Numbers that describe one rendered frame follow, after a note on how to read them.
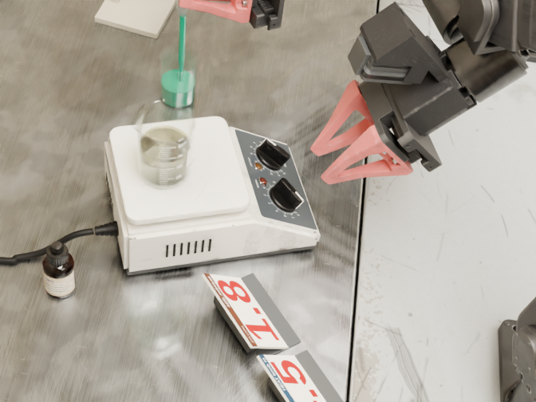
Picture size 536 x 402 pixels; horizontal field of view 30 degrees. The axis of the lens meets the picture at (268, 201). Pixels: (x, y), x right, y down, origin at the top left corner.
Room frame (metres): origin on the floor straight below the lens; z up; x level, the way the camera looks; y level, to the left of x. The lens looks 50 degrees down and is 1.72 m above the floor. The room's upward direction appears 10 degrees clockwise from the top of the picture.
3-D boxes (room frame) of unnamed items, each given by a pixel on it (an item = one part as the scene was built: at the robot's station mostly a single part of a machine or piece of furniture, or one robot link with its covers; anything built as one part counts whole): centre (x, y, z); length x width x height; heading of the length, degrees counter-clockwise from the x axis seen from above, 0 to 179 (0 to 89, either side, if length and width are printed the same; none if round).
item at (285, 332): (0.53, 0.00, 0.92); 0.09 x 0.06 x 0.04; 40
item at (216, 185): (0.63, 0.09, 0.98); 0.12 x 0.12 x 0.01; 22
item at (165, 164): (0.62, 0.11, 1.02); 0.06 x 0.05 x 0.08; 112
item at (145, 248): (0.64, 0.07, 0.94); 0.22 x 0.13 x 0.08; 112
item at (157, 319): (0.50, 0.08, 0.91); 0.06 x 0.06 x 0.02
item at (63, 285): (0.53, 0.18, 0.93); 0.03 x 0.03 x 0.07
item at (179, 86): (0.81, 0.12, 0.93); 0.04 x 0.04 x 0.06
